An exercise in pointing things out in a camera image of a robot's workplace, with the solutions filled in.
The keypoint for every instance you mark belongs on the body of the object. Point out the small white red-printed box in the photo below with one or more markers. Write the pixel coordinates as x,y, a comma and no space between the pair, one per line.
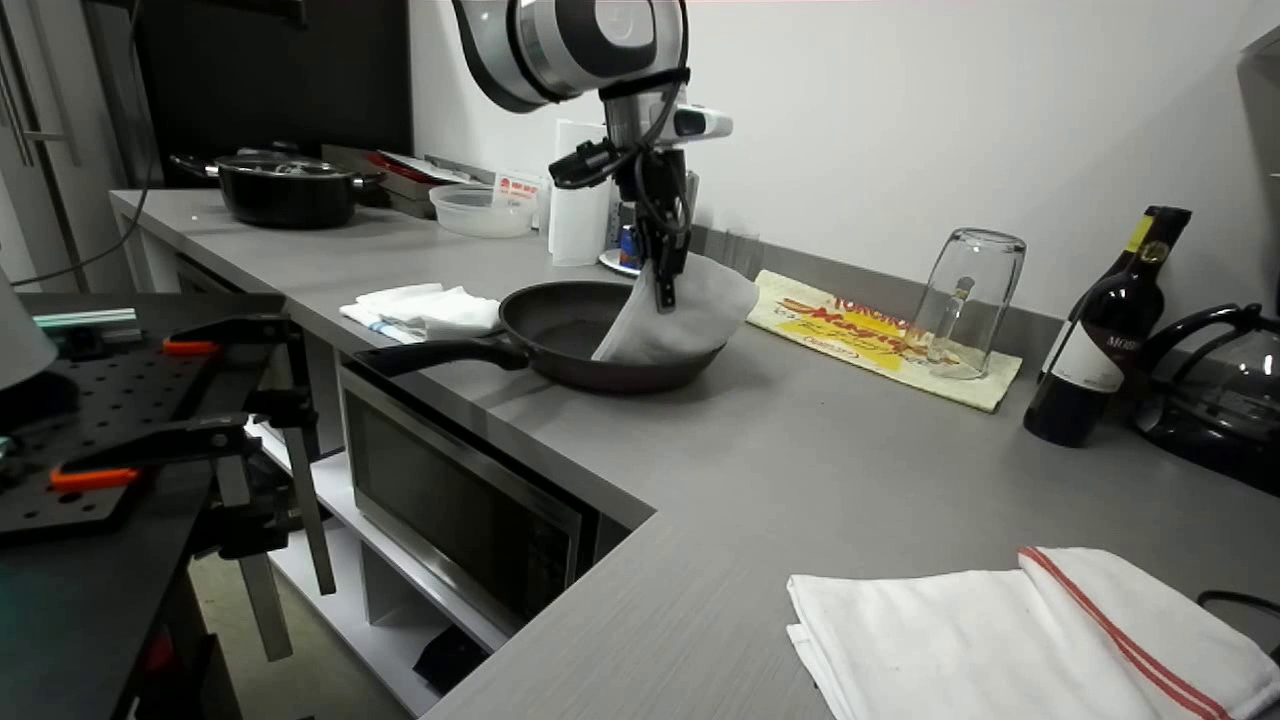
518,187

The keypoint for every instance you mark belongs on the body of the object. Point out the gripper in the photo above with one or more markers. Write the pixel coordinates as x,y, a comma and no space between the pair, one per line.
655,185

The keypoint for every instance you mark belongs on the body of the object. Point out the refrigerator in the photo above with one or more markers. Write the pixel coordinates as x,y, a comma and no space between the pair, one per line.
45,130

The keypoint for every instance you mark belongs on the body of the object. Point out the blue can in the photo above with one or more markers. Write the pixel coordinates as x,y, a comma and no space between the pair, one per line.
628,247

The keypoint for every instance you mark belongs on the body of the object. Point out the small white plate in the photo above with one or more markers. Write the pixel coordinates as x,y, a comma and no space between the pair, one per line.
612,263

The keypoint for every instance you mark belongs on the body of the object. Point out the black clamp with orange tip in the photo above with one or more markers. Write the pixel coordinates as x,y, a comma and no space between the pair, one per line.
290,400
230,470

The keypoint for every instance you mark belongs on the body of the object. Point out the black frying pan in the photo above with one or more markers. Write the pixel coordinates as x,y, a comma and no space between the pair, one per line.
560,335

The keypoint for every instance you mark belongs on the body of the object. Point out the upturned clear glass jar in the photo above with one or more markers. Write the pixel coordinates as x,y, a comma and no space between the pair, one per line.
965,300

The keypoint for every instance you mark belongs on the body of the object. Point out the white paper towel roll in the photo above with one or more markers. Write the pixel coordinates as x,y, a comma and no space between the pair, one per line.
578,225

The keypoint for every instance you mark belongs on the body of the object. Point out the green strip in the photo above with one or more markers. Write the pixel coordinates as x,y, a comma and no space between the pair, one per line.
85,318

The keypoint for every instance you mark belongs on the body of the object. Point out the clear plastic container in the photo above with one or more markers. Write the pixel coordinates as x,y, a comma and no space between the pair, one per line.
482,212

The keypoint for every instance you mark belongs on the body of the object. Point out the black coffee pot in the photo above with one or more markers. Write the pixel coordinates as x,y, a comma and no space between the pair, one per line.
1215,400

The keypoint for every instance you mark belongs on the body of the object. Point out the microwave door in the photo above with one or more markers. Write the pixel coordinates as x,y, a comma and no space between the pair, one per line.
440,505

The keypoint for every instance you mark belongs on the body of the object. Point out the clear drinking glass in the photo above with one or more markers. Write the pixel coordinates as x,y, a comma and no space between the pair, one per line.
741,252

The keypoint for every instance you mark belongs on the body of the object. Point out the dark wine bottle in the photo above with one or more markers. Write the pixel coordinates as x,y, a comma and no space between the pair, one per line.
1095,350

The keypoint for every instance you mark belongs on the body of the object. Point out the red-striped white tea towel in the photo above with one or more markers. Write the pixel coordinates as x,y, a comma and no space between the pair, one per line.
1000,640

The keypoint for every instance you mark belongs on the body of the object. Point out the folded white cloth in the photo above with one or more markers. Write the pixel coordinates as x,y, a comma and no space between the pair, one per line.
430,310

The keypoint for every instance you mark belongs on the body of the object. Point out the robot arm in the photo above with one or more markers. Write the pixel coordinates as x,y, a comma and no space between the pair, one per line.
560,40

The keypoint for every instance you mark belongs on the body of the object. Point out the black pot with lid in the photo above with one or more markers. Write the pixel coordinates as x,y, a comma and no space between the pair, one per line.
285,192

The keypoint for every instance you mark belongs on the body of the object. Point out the microwave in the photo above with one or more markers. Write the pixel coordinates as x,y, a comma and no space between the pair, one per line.
450,500

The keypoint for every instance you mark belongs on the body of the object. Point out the yellow printed tea towel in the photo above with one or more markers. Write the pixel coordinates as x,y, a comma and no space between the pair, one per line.
860,335

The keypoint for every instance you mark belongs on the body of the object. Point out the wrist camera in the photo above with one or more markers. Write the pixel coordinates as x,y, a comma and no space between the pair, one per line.
580,163

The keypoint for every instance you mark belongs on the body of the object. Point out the white shelf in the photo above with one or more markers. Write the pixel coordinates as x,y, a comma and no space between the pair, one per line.
350,590

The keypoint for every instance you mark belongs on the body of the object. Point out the dark tray with papers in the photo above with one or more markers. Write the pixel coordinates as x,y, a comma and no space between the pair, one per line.
400,175

